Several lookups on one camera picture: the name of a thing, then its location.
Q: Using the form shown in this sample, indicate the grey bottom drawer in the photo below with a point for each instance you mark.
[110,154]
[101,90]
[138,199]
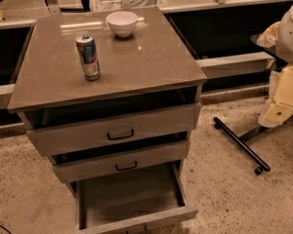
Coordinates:
[132,202]

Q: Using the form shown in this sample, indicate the white ceramic bowl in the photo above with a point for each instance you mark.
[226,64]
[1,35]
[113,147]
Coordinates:
[122,23]

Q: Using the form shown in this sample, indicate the black rolling side table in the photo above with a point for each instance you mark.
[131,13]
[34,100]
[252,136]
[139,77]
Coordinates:
[241,141]

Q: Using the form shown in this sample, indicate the grey middle drawer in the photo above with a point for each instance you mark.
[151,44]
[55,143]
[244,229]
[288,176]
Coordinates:
[122,162]

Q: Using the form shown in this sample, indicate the blue silver drink can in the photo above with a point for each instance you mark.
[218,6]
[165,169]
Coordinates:
[87,51]

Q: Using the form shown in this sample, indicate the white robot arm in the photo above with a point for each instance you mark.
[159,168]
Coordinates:
[279,106]

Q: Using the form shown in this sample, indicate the grey drawer cabinet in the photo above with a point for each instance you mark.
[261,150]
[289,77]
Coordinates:
[149,70]

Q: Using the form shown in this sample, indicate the grey top drawer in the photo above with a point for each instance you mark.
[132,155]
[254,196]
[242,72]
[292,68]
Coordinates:
[103,132]

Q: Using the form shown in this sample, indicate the grey drawer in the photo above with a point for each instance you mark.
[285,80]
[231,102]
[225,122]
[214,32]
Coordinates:
[122,162]
[103,132]
[132,202]

